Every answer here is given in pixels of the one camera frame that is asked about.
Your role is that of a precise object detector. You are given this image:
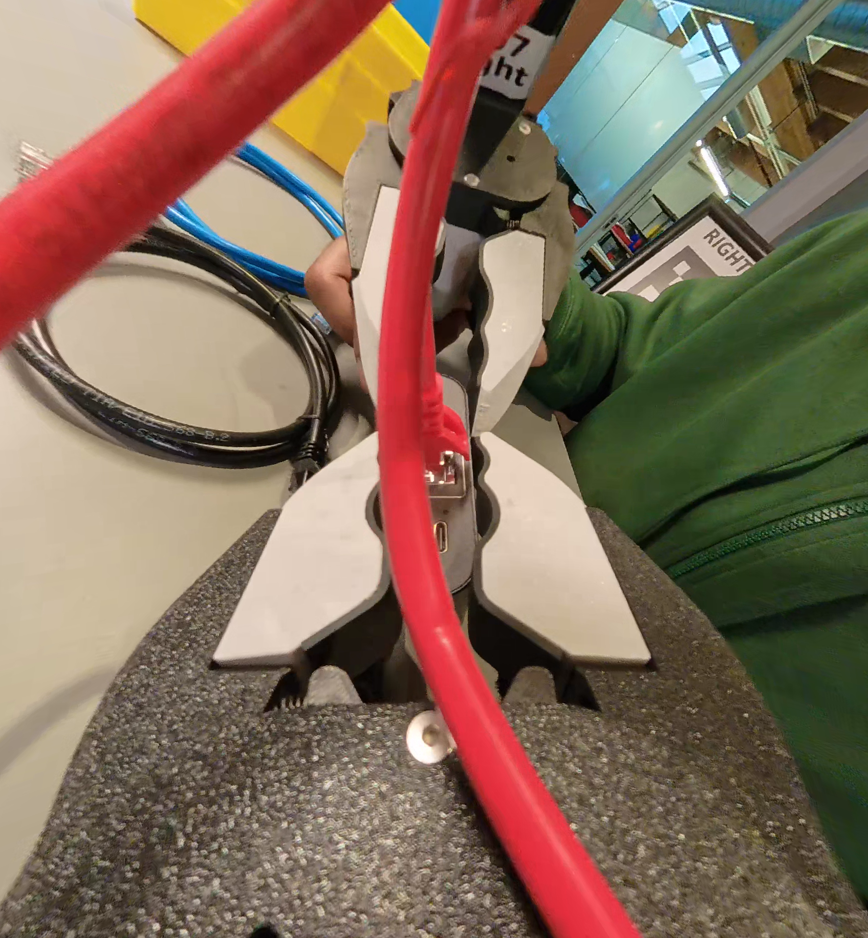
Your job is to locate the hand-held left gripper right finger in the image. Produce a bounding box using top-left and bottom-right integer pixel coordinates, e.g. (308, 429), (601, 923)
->
(473, 432), (655, 666)

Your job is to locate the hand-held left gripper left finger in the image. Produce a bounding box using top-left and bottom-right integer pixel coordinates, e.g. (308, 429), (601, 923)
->
(212, 431), (392, 669)

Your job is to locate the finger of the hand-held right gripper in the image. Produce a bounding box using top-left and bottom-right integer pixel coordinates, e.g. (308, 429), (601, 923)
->
(473, 229), (551, 435)
(349, 183), (414, 413)

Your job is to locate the black network switch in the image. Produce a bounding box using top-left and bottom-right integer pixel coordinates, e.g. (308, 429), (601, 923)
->
(371, 374), (479, 596)

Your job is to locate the blue ethernet cable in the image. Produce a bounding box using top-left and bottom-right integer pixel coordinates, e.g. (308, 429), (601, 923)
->
(163, 141), (347, 337)

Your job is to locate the black ethernet cable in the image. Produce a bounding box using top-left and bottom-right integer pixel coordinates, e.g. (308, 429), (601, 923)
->
(10, 138), (341, 488)

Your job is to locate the red ethernet cable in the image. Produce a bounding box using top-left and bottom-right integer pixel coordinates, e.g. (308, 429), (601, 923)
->
(0, 0), (644, 938)

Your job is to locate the person's right forearm green sleeve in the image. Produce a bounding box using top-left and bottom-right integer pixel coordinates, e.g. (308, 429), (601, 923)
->
(523, 204), (868, 470)

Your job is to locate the person's right hand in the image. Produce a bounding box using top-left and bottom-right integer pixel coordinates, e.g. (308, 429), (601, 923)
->
(304, 236), (360, 347)

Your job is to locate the blue storage bin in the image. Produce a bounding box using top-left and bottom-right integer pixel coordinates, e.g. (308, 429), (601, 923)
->
(392, 0), (446, 45)

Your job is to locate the yellow storage bin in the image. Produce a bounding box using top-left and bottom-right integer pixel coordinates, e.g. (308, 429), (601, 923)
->
(132, 0), (435, 178)

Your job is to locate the framed black white sign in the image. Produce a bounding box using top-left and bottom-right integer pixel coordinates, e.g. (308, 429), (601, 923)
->
(594, 196), (774, 303)

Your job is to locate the person's green jacket torso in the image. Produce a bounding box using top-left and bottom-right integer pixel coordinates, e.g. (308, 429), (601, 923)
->
(566, 410), (868, 910)

